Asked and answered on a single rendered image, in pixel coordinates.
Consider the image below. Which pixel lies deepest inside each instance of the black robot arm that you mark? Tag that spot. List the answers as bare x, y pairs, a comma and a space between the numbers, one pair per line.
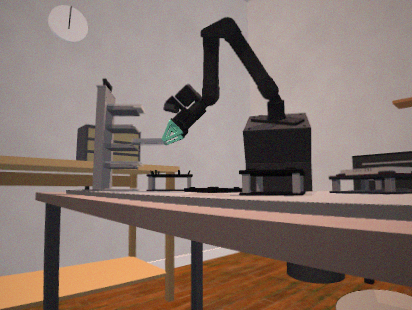
228, 29

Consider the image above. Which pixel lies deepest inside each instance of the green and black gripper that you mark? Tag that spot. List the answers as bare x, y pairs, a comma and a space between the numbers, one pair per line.
179, 126

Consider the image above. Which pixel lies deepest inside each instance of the white multi-well plate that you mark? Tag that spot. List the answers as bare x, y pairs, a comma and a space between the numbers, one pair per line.
148, 142

